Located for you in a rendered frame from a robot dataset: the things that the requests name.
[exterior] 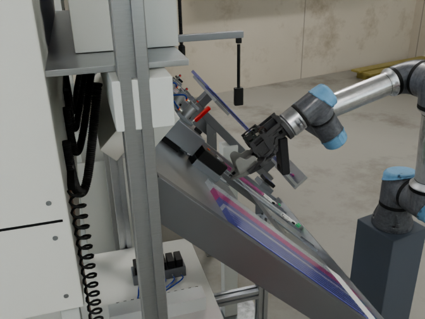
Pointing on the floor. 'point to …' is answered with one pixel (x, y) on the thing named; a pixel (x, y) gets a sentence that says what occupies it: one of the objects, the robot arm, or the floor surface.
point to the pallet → (364, 73)
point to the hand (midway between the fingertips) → (234, 176)
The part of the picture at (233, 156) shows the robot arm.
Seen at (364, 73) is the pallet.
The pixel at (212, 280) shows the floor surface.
